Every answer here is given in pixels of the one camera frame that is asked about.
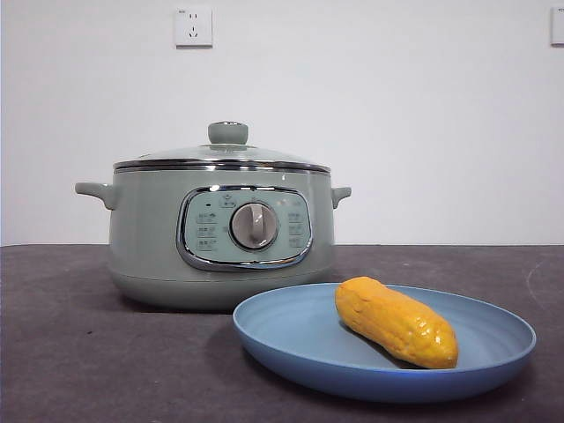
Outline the glass lid with round knob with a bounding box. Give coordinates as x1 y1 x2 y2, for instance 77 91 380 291
113 121 330 172

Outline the yellow corn cob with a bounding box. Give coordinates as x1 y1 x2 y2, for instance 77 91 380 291
334 276 460 369

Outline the blue round plate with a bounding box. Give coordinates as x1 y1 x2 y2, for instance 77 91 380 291
232 282 538 404

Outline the sage green electric steamer pot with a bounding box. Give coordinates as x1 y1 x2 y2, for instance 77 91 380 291
74 166 353 312

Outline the white wall socket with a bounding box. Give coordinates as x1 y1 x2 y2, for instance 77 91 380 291
174 6 213 48

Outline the white wall switch plate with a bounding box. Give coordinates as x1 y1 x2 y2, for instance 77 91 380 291
550 6 564 47

